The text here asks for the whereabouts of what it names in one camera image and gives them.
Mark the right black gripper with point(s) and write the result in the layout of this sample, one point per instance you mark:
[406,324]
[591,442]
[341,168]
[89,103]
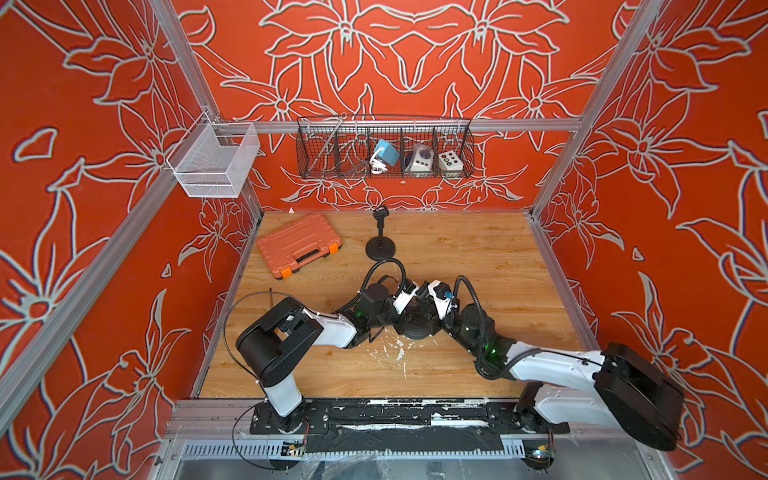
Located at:
[435,327]

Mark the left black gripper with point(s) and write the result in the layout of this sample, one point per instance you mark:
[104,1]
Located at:
[402,320]

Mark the black round stand base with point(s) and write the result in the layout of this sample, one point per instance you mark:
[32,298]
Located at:
[380,248]

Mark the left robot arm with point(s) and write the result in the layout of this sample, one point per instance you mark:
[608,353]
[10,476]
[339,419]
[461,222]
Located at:
[274,345]

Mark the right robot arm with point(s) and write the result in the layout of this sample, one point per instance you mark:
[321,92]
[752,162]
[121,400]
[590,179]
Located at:
[614,387]

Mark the orange plastic tool case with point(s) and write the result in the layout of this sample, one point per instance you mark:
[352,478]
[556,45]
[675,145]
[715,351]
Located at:
[293,246]

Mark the white device black knobs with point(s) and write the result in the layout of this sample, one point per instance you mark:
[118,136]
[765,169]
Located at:
[420,161]

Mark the teal box in basket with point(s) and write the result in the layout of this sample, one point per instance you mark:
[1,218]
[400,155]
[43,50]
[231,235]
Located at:
[386,153]

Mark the white button box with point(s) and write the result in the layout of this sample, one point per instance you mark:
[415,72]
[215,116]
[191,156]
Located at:
[450,164]

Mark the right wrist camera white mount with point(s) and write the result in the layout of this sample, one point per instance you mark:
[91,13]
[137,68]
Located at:
[442,297]

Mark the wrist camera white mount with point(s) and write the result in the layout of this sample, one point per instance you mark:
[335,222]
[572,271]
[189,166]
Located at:
[404,297]
[442,297]

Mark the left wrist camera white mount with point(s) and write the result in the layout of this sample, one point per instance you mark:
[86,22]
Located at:
[404,297]

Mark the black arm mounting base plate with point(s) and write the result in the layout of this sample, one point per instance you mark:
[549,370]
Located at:
[409,426]

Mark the black wire wall basket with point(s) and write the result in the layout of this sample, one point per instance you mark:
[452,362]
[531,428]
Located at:
[358,146]

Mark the clear plastic wall bin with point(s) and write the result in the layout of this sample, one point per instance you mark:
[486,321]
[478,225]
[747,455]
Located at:
[211,165]

